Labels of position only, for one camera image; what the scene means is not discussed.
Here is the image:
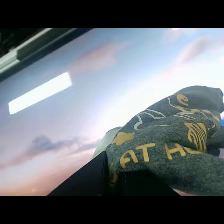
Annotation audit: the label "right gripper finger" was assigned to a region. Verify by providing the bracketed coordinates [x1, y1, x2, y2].
[48, 151, 111, 197]

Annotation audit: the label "dark grey printed T-shirt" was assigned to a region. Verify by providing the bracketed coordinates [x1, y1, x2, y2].
[105, 85, 224, 197]

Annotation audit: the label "silver frame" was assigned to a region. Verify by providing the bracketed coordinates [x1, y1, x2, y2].
[0, 27, 79, 75]

